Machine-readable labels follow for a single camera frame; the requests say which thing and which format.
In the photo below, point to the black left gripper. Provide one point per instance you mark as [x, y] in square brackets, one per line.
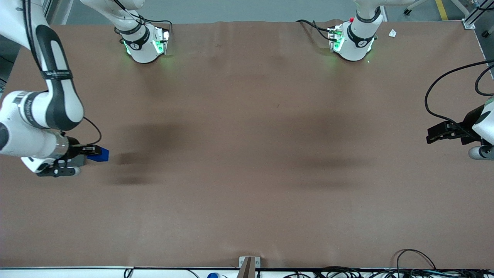
[466, 124]

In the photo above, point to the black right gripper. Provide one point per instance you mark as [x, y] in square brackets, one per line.
[74, 151]

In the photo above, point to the blue plastic part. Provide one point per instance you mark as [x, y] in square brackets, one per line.
[101, 156]

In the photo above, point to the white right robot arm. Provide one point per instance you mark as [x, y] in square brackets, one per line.
[46, 112]

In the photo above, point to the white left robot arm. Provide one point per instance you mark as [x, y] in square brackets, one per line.
[357, 42]

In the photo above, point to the white paper scrap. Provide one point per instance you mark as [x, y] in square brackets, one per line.
[392, 33]

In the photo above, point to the white chair leg with caster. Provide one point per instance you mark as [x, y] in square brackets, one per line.
[413, 7]

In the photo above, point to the brown table cover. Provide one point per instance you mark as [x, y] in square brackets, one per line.
[247, 154]

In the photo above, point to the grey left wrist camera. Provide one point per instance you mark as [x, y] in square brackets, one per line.
[480, 153]

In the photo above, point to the aluminium frame post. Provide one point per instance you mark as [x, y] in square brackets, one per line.
[47, 5]
[472, 17]

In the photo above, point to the small metal bracket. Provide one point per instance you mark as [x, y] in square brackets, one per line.
[249, 260]

